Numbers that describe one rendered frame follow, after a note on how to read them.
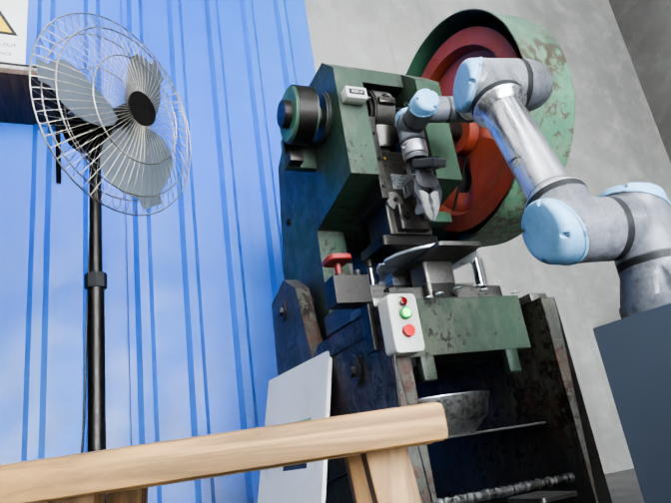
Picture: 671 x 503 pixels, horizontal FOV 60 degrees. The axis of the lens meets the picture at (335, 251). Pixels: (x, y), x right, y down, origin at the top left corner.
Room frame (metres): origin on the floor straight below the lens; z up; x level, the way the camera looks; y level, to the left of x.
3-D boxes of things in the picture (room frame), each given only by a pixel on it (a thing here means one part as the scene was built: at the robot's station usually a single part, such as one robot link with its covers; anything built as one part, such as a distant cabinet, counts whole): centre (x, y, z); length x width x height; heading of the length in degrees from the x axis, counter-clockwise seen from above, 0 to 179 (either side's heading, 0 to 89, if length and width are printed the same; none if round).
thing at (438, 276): (1.54, -0.27, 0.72); 0.25 x 0.14 x 0.14; 25
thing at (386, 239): (1.70, -0.20, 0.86); 0.20 x 0.16 x 0.05; 115
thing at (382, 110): (1.70, -0.20, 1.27); 0.21 x 0.12 x 0.34; 25
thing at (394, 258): (1.58, -0.25, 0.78); 0.29 x 0.29 x 0.01
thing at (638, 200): (1.00, -0.55, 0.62); 0.13 x 0.12 x 0.14; 105
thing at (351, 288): (1.36, -0.02, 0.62); 0.10 x 0.06 x 0.20; 115
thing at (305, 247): (1.83, -0.14, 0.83); 0.79 x 0.43 x 1.34; 25
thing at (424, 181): (1.54, -0.27, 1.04); 0.09 x 0.08 x 0.12; 25
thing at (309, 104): (1.61, 0.03, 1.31); 0.22 x 0.12 x 0.22; 25
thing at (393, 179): (1.66, -0.22, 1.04); 0.17 x 0.15 x 0.30; 25
